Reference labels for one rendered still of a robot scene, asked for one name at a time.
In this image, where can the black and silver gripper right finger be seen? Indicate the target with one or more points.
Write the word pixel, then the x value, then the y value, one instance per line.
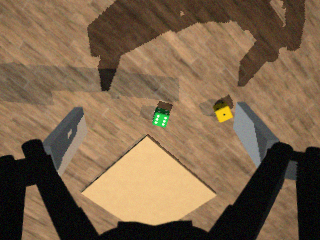
pixel 245 218

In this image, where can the green die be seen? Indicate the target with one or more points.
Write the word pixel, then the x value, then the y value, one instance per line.
pixel 160 117

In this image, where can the tan square mat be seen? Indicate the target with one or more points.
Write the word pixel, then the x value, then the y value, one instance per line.
pixel 148 185

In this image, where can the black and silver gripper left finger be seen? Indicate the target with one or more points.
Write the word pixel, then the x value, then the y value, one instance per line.
pixel 41 165

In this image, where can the yellow die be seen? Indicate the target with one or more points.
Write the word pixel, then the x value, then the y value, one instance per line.
pixel 222 111

